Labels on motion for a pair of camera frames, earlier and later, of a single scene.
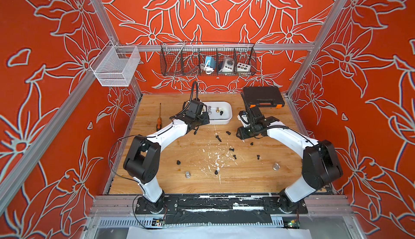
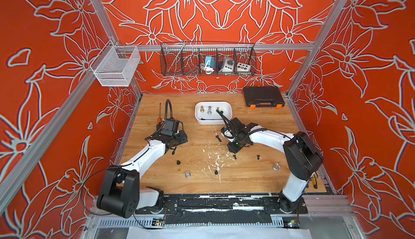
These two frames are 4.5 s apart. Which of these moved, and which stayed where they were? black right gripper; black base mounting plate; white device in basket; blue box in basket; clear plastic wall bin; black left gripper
Moved: black left gripper; black right gripper
Stayed: blue box in basket; white device in basket; black base mounting plate; clear plastic wall bin
